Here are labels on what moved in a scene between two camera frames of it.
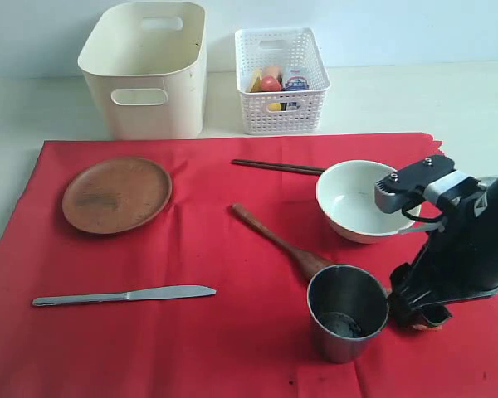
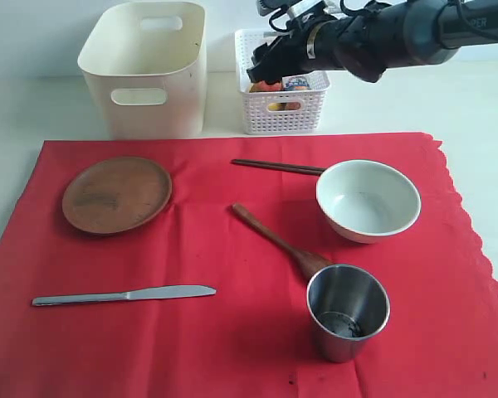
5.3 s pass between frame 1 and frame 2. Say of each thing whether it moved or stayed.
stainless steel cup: stayed
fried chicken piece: moved
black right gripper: moved
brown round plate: stayed
